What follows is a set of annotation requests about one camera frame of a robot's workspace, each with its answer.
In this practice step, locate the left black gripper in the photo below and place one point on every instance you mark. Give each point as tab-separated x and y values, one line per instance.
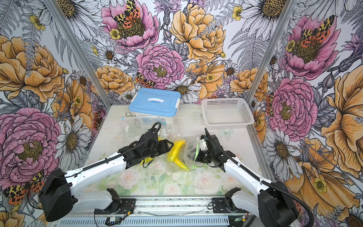
164	145

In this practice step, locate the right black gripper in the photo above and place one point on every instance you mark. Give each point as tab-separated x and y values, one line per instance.
198	158

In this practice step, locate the yellow banana bunch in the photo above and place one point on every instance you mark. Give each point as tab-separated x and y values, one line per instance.
173	155
147	160

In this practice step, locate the panda print zip-top bag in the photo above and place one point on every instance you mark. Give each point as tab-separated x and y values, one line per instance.
190	153

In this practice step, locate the clear zip-top bag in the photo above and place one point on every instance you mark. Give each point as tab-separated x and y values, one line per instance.
134	127

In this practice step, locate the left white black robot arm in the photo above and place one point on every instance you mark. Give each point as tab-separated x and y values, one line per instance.
59	194

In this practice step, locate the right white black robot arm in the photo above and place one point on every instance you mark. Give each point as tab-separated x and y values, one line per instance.
269	201

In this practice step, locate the white plastic basket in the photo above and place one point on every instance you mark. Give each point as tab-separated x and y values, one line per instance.
227	112

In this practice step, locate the blue lid storage box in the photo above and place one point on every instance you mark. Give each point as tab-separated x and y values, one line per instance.
162	103

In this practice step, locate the small green circuit board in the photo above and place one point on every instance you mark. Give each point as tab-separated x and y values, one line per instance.
112	221

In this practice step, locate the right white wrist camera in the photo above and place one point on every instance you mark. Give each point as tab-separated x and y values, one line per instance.
203	145

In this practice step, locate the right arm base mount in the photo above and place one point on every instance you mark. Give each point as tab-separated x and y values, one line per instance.
225	204

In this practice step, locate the aluminium front rail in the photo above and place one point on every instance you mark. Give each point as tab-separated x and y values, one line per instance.
159	211

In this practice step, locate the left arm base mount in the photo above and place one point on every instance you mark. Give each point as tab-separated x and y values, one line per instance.
118	205

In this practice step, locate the right aluminium corner post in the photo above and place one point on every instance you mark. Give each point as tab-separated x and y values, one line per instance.
281	25

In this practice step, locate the aluminium corner post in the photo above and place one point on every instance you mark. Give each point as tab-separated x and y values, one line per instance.
281	25
71	38

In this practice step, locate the left aluminium corner post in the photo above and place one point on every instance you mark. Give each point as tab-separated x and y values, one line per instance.
71	38

